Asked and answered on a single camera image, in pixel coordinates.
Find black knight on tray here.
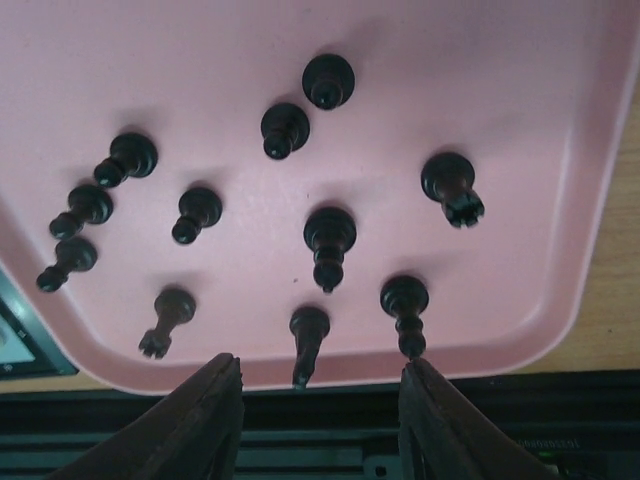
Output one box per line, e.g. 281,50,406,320
289,305,330,389

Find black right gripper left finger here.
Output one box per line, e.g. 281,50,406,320
48,353,244,479

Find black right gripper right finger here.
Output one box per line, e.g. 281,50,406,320
398,358,559,480

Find black rook on tray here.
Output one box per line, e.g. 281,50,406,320
138,287,197,360
421,151,485,229

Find black bishop chess piece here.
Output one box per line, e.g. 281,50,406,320
380,275,430,360
303,207,357,294

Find pink plastic tray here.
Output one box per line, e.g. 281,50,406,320
1,1,639,394

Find black aluminium base frame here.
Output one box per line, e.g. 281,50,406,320
1,371,639,479

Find black white chessboard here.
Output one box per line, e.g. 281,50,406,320
1,272,78,381

